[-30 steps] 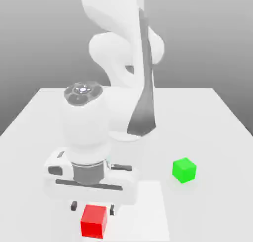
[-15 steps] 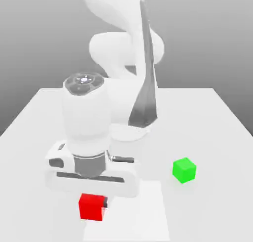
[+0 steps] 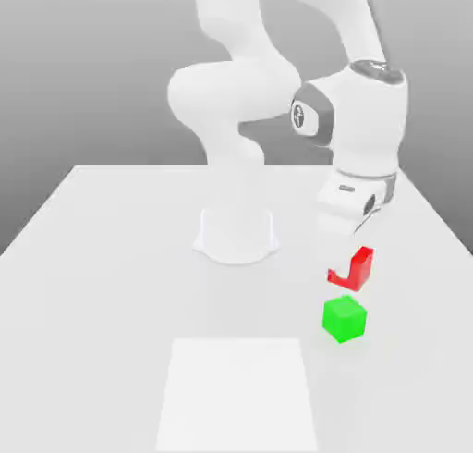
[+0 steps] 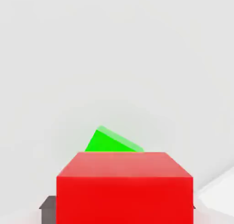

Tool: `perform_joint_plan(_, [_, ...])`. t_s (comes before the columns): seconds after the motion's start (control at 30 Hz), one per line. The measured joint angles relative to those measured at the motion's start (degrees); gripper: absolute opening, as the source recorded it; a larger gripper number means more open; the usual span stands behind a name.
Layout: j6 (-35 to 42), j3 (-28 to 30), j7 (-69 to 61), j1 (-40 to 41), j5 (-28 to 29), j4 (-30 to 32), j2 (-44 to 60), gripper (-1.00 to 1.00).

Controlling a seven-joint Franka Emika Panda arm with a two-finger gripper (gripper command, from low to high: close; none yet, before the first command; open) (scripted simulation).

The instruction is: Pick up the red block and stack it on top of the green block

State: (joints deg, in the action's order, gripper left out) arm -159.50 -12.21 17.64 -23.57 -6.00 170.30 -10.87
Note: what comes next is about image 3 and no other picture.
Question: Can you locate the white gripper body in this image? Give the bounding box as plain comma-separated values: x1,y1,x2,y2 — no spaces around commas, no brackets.
315,200,384,239

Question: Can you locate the small green cube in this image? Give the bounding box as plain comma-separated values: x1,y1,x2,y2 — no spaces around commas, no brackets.
321,294,369,346

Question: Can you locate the small red cube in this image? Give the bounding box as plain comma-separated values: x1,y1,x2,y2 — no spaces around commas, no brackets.
326,245,375,294

